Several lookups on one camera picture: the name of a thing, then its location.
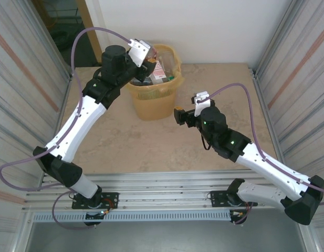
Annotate square bottle pink label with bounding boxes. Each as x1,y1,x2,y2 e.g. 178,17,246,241
150,59,168,85

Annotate crushed clear bottle white cap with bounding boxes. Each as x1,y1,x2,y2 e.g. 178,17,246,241
159,51,178,77

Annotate orange plastic waste bin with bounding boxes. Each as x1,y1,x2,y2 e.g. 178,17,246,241
124,44,184,121

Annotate yellow plastic bin liner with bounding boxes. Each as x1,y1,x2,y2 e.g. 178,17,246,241
124,44,184,93

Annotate dark coiled object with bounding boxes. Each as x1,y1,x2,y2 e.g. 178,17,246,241
53,30,72,50

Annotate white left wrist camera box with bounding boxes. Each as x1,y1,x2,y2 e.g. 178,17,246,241
128,38,154,68

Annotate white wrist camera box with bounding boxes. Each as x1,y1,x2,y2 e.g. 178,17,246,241
128,38,154,68
190,90,215,118

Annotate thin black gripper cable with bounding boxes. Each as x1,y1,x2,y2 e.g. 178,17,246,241
201,133,213,151

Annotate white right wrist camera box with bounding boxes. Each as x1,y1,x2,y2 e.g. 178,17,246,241
190,90,215,118

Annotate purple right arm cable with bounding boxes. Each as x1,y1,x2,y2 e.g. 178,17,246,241
197,82,324,226

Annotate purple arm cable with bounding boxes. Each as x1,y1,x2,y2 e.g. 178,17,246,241
0,27,132,229
197,82,324,226

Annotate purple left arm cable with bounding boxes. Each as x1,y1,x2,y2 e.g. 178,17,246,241
0,27,132,229

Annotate wooden door frame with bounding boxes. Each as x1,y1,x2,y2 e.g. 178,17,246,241
75,0,106,66

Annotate aluminium rail frame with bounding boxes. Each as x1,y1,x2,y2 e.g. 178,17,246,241
21,170,309,214

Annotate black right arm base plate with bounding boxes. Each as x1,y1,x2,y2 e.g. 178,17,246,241
210,190,258,208

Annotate red black power wires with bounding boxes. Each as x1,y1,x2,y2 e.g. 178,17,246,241
229,202,253,224
100,198,118,215

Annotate grey slotted cable duct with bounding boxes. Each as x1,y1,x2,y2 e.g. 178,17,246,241
32,211,232,223

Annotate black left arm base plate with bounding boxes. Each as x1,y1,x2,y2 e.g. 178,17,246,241
71,192,119,210

